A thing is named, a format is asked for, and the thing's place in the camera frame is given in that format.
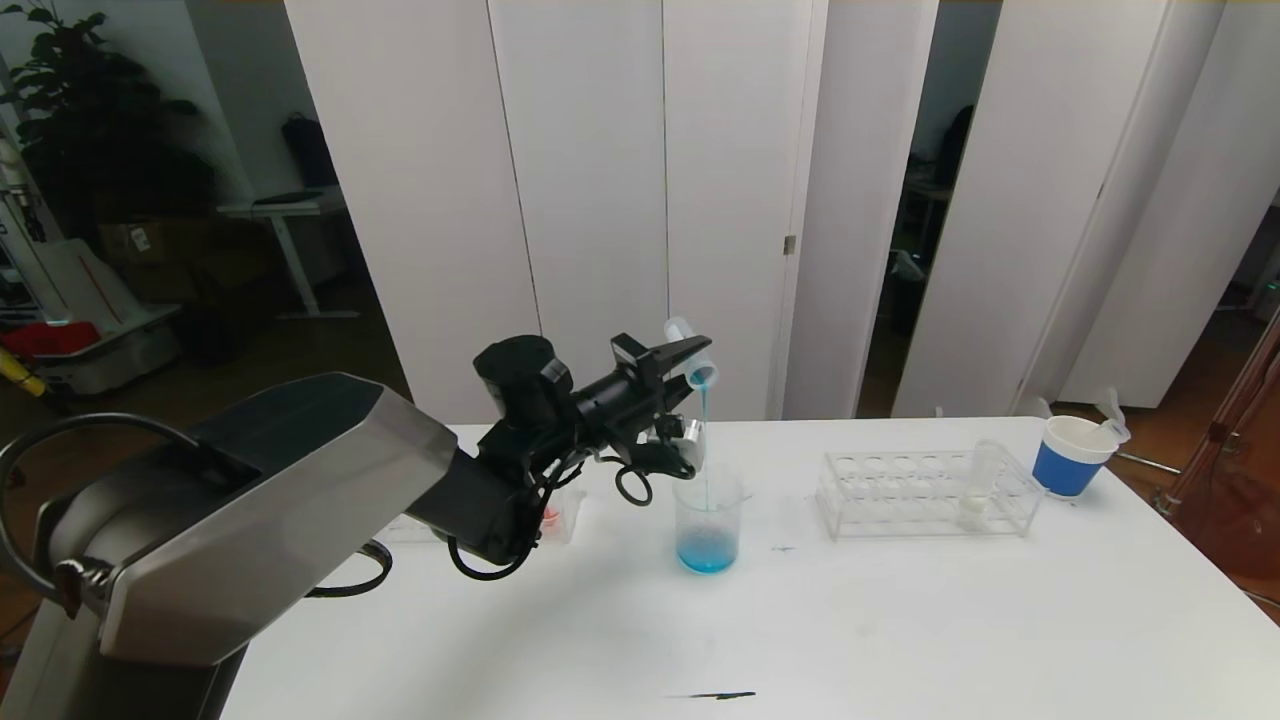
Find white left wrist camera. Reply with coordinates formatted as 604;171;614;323
668;418;707;471

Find black backpack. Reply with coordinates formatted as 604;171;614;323
281;112;339;191

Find clear acrylic test tube rack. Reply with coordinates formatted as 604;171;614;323
385;485;588;547
815;450;1043;541

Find yellow tool handle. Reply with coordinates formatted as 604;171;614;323
0;346;46;397

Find brown cardboard box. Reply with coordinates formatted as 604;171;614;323
100;220;201;269

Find blue white paper cup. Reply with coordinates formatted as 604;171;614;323
1032;416;1119;499

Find black left camera cable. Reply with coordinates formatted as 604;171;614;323
445;440;701;583

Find test tube with white pigment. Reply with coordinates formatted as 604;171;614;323
957;441;1003;526

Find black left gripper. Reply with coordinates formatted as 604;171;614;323
573;332;713;434

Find white partition panel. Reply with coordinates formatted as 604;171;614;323
892;0;1169;419
284;0;556;426
662;0;829;424
1058;0;1280;413
783;0;939;421
488;0;671;424

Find white floor machine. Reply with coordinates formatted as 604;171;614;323
0;238;183;396

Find dark green potted plant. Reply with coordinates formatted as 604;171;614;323
0;0;214;239

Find white office desk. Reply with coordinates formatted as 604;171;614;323
218;190;359;321

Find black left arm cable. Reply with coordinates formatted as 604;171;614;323
0;411;393;601

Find test tube with blue pigment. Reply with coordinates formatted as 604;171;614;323
664;317;720;393

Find clear glass beaker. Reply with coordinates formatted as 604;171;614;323
672;465;749;576

